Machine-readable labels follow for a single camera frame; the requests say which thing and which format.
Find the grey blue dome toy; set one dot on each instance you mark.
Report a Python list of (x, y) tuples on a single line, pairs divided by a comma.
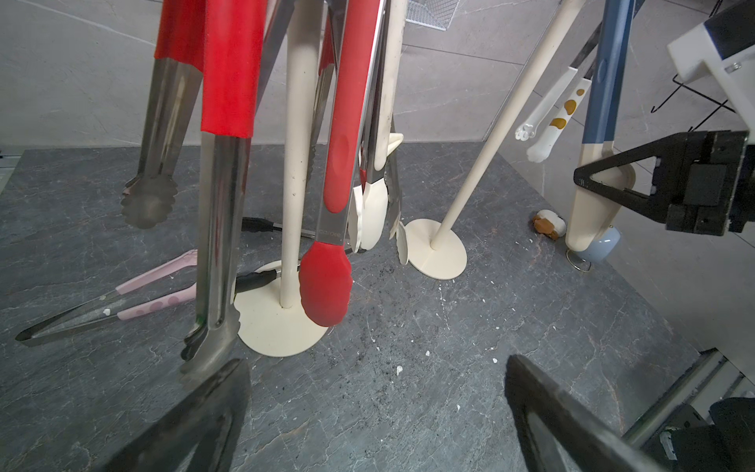
[(598, 250)]

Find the blue handled cream tongs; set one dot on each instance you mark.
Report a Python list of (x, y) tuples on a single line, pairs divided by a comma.
[(591, 214)]

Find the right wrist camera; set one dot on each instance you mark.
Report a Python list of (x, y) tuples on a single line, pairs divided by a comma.
[(722, 47)]

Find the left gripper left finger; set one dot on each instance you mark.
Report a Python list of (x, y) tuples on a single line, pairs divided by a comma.
[(202, 431)]

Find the slim white tongs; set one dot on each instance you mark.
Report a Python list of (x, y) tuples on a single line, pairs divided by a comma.
[(550, 117)]

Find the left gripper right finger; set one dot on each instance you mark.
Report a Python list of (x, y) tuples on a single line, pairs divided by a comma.
[(548, 419)]

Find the red pink paw tongs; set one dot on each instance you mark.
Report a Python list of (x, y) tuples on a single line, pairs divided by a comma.
[(110, 307)]

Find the white wire mesh basket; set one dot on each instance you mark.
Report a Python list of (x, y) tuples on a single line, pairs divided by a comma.
[(432, 14)]

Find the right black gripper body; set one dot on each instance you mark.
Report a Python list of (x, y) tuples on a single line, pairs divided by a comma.
[(704, 182)]

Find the red handled steel tongs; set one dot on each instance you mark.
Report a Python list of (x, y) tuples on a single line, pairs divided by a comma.
[(396, 227)]

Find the red sleeved steel tongs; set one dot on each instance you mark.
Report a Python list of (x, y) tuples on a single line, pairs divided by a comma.
[(208, 52)]

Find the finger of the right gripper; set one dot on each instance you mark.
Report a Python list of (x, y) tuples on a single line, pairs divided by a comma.
[(652, 206), (601, 164)]

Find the black wire wall hook rack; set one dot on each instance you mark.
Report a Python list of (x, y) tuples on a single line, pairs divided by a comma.
[(685, 92)]

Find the black tipped steel tongs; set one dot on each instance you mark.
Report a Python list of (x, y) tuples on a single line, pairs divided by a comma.
[(257, 251)]

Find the brown white plush toy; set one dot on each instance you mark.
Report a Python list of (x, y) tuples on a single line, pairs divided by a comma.
[(548, 223)]

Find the cream utensil stand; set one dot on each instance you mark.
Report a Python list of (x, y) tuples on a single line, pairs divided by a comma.
[(431, 246), (273, 321)]

